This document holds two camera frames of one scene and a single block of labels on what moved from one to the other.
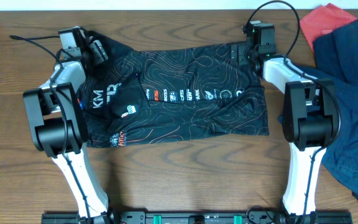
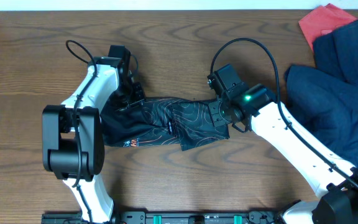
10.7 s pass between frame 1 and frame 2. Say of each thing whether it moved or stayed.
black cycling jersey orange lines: moved
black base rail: stayed
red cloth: stayed
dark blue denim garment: stayed
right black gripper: moved
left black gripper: moved
